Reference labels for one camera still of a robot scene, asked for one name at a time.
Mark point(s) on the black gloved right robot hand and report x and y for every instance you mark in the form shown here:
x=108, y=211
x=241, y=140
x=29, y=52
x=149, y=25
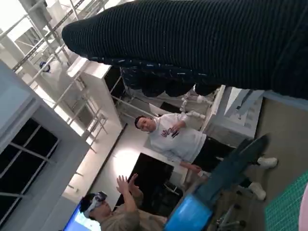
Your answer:
x=192, y=36

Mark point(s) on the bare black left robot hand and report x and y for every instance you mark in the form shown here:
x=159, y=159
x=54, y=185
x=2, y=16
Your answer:
x=190, y=211

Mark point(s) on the pink bowl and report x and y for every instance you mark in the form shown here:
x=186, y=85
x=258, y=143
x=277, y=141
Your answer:
x=304, y=214

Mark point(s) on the person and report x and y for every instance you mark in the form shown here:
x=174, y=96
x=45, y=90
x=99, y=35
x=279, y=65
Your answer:
x=120, y=216
x=178, y=144

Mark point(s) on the green cutting mat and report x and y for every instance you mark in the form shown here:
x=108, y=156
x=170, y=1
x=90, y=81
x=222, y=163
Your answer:
x=284, y=209

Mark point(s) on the white headset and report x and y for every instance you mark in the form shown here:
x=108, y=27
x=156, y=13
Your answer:
x=96, y=201

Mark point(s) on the white mesh cabinet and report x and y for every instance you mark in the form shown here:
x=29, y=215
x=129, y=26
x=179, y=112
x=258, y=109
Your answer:
x=231, y=125

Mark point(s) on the computer monitor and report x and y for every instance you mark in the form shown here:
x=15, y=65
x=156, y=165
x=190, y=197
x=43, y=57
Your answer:
x=81, y=221

